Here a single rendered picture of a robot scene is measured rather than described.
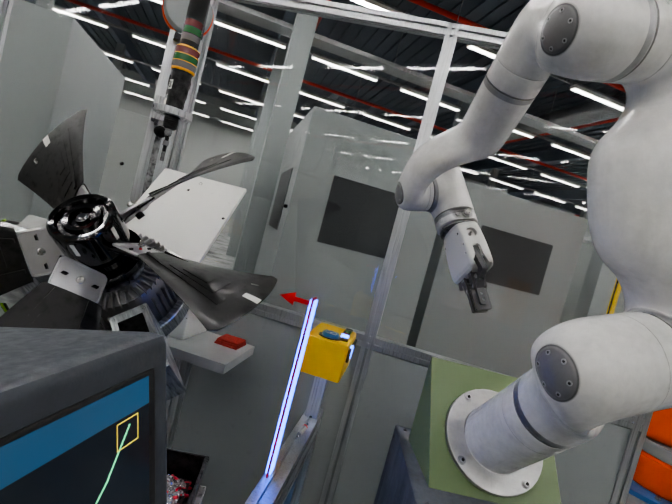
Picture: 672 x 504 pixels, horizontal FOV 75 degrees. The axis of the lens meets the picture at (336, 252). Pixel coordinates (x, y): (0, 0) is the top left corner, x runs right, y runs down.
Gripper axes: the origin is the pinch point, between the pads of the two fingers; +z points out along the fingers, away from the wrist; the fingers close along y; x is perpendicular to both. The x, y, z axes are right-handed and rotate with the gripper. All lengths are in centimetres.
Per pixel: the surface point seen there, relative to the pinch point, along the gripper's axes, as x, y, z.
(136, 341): 46, -57, 17
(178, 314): 59, 20, -10
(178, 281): 54, -4, -8
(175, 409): 71, 77, 2
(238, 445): 53, 97, 14
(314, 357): 30.1, 24.3, 1.7
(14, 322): 79, -4, -3
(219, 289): 47.9, -1.9, -6.4
